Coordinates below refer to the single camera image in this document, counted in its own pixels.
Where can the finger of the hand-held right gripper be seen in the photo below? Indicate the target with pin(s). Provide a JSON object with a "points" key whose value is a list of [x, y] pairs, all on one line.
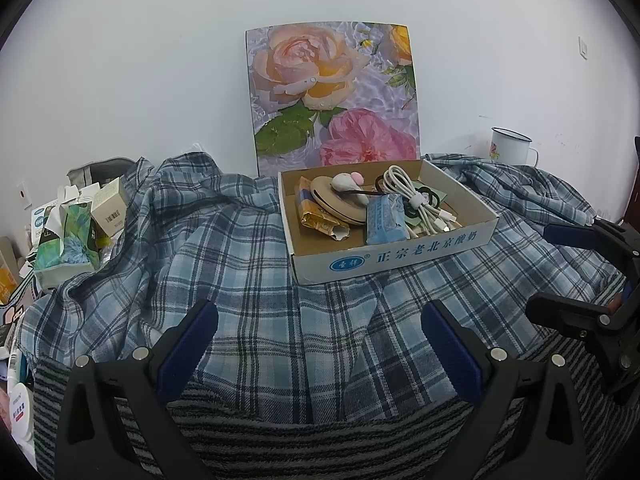
{"points": [[565, 312], [570, 236]]}

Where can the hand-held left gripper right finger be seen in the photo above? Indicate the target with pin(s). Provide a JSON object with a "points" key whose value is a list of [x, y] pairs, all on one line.
{"points": [[450, 350]]}

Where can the light blue tissue pack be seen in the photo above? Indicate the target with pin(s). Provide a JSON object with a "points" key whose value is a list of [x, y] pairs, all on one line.
{"points": [[385, 220]]}

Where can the white enamel mug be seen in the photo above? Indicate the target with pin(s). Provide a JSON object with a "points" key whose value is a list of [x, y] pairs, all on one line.
{"points": [[507, 147]]}

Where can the green tissue box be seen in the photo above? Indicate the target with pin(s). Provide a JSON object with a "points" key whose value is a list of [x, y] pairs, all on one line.
{"points": [[65, 255]]}

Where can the small cream carton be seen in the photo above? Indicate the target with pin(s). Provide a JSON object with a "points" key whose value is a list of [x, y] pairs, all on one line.
{"points": [[110, 205]]}

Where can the grey striped blanket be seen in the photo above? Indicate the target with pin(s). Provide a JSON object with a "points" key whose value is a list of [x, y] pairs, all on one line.
{"points": [[300, 450]]}

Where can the blue plaid shirt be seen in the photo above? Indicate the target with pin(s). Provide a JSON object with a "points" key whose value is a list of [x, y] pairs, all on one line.
{"points": [[250, 270]]}

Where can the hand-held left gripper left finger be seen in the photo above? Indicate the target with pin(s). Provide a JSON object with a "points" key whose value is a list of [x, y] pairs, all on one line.
{"points": [[192, 345]]}

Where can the white cardboard box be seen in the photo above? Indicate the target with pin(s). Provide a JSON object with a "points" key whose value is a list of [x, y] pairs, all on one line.
{"points": [[400, 260]]}

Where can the cartoon printed bag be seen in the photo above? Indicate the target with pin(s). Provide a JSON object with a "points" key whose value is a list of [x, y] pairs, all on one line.
{"points": [[12, 312]]}

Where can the green square cloth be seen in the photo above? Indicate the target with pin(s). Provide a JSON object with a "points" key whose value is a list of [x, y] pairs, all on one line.
{"points": [[444, 199]]}

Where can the white pink plush toy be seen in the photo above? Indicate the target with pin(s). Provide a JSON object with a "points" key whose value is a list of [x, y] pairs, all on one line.
{"points": [[345, 182]]}

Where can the white wall switch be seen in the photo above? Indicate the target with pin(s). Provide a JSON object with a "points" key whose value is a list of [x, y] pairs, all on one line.
{"points": [[583, 47]]}

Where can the white round jar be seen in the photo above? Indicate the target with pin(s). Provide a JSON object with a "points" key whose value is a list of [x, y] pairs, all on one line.
{"points": [[22, 410]]}

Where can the white wall socket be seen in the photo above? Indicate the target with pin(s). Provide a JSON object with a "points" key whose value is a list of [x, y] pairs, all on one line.
{"points": [[22, 194]]}

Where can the grey fabric bag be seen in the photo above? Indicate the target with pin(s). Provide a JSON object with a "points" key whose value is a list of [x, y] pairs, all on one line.
{"points": [[100, 170]]}

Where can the white blue carton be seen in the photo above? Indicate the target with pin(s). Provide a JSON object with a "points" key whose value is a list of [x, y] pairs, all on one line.
{"points": [[40, 220]]}

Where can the floral rose picture board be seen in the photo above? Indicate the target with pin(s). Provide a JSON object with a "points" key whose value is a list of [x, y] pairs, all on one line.
{"points": [[310, 70]]}

